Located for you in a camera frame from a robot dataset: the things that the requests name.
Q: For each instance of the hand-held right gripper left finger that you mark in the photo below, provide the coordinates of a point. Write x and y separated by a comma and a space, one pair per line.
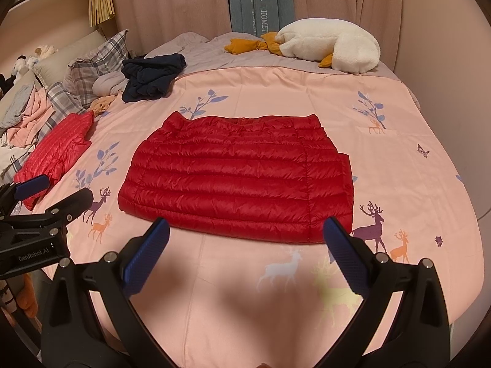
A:
147, 255

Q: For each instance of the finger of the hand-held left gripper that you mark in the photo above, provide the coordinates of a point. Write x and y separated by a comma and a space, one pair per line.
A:
32, 184
73, 203

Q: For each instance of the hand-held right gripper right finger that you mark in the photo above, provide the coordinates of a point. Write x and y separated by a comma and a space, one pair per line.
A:
345, 255

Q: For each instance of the large red down jacket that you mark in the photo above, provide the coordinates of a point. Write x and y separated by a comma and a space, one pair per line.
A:
238, 176

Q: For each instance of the pink clothes pile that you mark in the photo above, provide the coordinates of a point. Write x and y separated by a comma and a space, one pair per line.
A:
32, 119

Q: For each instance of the navy blue clothes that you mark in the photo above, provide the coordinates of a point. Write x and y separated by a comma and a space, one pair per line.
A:
153, 74

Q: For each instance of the small light red down jacket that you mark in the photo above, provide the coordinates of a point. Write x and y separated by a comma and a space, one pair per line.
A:
57, 153

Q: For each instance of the person's orange clothing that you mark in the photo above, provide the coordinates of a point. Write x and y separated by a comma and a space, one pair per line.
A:
27, 293

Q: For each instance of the grey cloth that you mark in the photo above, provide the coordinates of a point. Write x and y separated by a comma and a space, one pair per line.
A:
15, 107

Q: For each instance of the small plaid pillow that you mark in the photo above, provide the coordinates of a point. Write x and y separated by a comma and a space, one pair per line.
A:
59, 103

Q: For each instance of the small orange plush toy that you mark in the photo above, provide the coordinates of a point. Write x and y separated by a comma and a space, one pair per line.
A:
102, 104

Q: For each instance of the pink deer print duvet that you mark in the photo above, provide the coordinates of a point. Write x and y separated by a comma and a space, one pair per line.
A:
402, 168

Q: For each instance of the white and black plush toy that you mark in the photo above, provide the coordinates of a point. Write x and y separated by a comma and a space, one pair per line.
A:
23, 65

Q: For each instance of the grey hoodie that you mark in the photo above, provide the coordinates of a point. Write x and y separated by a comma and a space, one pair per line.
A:
109, 84

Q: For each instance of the beige pillow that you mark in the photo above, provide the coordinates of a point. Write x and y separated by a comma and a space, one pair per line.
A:
57, 57

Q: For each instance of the brown dog plush toy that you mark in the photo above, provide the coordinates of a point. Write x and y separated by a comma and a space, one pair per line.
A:
46, 51

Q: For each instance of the large plaid pillow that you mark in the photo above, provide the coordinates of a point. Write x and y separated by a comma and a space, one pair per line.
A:
96, 61

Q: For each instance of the yellow fringe hanging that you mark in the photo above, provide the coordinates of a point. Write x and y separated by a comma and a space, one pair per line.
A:
101, 4

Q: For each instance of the grey bed sheet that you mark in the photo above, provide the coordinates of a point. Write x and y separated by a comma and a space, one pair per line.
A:
214, 53

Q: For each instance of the white goose plush toy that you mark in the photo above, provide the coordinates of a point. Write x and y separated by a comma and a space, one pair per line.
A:
326, 42

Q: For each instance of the beige curtain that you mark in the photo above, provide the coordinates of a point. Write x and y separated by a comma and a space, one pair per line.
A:
172, 0

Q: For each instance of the grey-blue hanging towel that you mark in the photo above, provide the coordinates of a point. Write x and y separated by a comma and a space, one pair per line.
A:
264, 0

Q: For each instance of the white wall shelf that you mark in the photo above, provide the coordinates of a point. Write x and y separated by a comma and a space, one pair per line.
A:
46, 4

